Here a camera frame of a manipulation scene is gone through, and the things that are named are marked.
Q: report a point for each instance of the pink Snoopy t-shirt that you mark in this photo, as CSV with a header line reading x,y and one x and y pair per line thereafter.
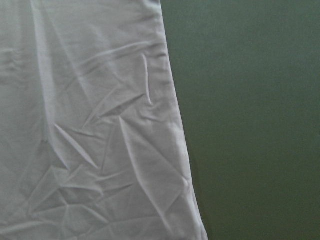
x,y
92,145

